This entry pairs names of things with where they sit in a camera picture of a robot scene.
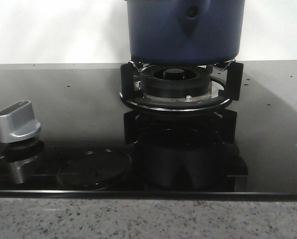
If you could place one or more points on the black pot support grate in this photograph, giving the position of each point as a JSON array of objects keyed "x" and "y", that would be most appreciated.
[{"x": 224, "y": 88}]

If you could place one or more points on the black glass stove top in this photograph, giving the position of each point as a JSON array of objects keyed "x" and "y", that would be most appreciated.
[{"x": 92, "y": 146}]

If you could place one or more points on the silver wire pot reducer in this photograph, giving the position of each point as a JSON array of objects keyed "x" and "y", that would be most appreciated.
[{"x": 139, "y": 66}]

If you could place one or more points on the blue cooking pot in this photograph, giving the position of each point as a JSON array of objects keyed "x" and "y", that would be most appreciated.
[{"x": 185, "y": 32}]

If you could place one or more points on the black gas burner head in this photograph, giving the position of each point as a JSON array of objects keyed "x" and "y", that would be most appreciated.
[{"x": 175, "y": 82}]

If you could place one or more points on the silver stove control knob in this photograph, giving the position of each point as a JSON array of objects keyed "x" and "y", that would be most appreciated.
[{"x": 18, "y": 123}]

